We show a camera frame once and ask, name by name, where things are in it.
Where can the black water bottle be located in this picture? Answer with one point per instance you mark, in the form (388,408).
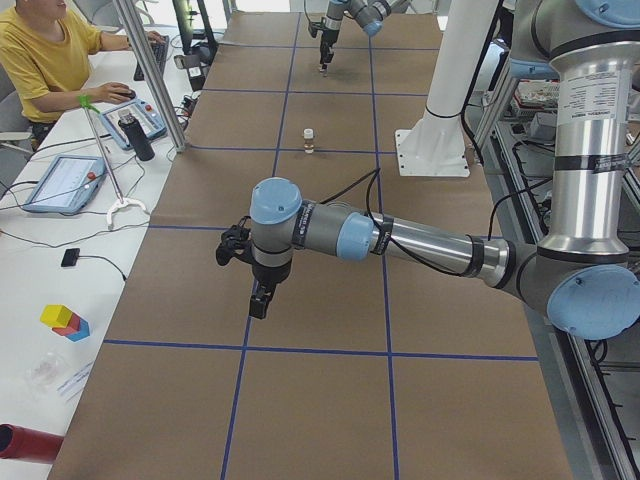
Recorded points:
(136,136)

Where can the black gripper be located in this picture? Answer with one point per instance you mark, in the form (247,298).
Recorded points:
(328,34)
(269,273)

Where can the black computer mouse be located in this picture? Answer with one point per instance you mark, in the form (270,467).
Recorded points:
(131,94)

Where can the white grabber stick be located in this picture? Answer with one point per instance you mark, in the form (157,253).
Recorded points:
(122,202)

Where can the black keyboard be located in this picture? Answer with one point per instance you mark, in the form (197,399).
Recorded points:
(159,55)

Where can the small black box device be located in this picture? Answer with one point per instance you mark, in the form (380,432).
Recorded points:
(70,257)

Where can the near teach pendant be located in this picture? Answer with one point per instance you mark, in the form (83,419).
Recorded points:
(68,184)

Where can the red cylinder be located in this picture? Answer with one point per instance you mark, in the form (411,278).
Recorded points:
(24,444)

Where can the teach pendant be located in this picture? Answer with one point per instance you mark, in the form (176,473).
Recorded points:
(140,112)
(68,184)

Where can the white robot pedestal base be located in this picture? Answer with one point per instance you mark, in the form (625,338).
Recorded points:
(435,146)

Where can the far teach pendant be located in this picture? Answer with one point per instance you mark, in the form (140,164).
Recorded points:
(140,112)

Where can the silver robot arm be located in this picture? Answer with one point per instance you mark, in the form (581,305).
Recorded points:
(368,15)
(427,203)

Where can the person in yellow shirt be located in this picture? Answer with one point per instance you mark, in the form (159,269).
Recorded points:
(45,50)

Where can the aluminium frame post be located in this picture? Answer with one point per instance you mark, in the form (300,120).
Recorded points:
(141,46)

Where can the stacked colour blocks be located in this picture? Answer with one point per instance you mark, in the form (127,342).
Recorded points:
(64,322)

